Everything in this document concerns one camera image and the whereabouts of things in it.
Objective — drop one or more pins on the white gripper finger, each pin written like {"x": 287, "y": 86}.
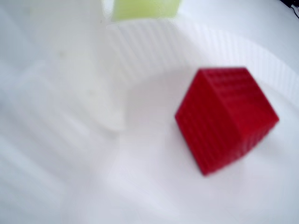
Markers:
{"x": 93, "y": 70}

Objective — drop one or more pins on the red cube block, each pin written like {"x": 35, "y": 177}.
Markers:
{"x": 224, "y": 119}

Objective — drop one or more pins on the pale yellow foam block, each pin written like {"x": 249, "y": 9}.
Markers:
{"x": 144, "y": 9}

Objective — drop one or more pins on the white disposable plate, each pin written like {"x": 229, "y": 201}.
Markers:
{"x": 149, "y": 182}

